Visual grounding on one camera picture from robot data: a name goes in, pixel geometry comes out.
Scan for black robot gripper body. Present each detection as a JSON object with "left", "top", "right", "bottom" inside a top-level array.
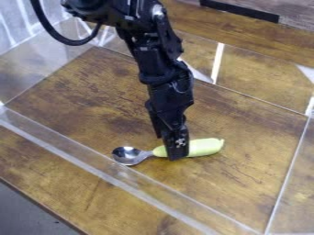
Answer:
[{"left": 143, "top": 71, "right": 194, "bottom": 133}]

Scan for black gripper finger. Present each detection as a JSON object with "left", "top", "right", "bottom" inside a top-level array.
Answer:
[
  {"left": 144, "top": 104, "right": 162, "bottom": 139},
  {"left": 162, "top": 125, "right": 189, "bottom": 161}
]

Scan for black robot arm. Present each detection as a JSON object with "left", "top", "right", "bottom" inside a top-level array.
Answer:
[{"left": 62, "top": 0, "right": 194, "bottom": 161}]

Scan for black bar in background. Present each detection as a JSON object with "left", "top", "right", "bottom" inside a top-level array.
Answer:
[{"left": 199, "top": 0, "right": 279, "bottom": 23}]

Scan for green handled metal spoon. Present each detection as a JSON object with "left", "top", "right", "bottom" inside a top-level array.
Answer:
[{"left": 112, "top": 138, "right": 225, "bottom": 166}]

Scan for clear acrylic enclosure walls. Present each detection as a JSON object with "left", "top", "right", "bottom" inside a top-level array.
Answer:
[{"left": 0, "top": 0, "right": 314, "bottom": 235}]

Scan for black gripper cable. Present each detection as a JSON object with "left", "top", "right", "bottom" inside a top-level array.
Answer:
[{"left": 28, "top": 0, "right": 104, "bottom": 47}]

